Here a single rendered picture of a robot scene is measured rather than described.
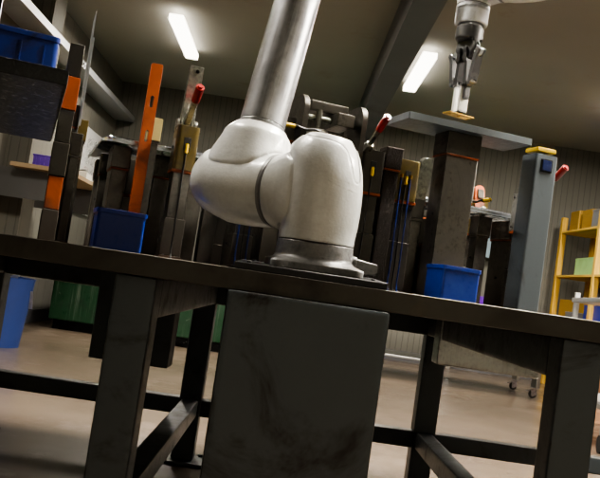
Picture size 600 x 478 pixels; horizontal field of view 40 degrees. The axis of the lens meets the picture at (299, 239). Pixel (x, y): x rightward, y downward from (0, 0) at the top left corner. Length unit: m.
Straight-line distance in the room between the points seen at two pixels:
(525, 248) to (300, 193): 0.90
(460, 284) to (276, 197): 0.64
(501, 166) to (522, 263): 8.12
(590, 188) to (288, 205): 9.23
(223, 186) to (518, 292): 0.96
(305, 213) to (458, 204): 0.72
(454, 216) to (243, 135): 0.71
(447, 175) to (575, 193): 8.47
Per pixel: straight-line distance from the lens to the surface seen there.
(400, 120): 2.19
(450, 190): 2.21
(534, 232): 2.34
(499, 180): 10.40
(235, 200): 1.69
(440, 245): 2.19
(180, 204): 2.15
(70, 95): 2.15
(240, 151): 1.72
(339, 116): 2.22
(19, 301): 5.89
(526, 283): 2.33
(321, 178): 1.59
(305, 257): 1.58
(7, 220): 6.84
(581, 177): 10.70
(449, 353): 2.79
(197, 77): 2.22
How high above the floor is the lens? 0.68
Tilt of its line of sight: 3 degrees up
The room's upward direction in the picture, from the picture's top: 8 degrees clockwise
